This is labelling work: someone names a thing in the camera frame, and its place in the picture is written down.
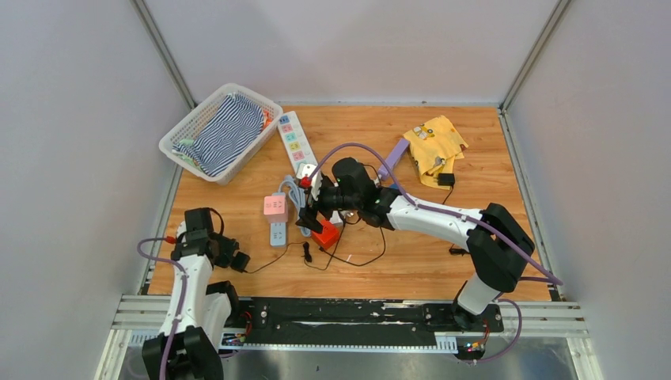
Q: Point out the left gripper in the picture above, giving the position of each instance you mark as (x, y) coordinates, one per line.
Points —
(229, 247)

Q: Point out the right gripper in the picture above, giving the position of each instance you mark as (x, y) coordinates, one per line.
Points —
(308, 216)

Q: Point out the small black power adapter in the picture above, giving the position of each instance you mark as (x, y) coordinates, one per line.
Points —
(240, 262)

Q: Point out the pink cube socket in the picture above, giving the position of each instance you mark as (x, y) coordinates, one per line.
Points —
(275, 208)

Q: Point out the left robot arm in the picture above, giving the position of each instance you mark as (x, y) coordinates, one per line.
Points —
(187, 343)

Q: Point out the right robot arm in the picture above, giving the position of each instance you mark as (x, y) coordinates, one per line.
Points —
(498, 246)

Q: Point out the small white charger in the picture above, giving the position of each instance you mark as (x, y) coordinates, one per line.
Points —
(336, 219)

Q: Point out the red cube socket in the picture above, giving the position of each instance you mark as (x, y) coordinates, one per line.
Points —
(328, 236)

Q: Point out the white colourful power strip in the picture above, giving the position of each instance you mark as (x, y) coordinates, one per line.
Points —
(296, 143)

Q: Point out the white plastic basket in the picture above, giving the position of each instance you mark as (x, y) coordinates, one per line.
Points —
(192, 124)

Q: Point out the purple power bank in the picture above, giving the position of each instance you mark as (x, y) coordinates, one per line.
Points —
(392, 159)

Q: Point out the striped cloth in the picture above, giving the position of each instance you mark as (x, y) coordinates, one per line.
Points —
(236, 124)

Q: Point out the yellow cloth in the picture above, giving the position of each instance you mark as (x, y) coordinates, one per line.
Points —
(434, 146)

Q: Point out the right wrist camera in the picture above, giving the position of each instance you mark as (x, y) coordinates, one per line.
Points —
(310, 178)

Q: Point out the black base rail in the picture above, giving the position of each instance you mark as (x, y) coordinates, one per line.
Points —
(355, 325)

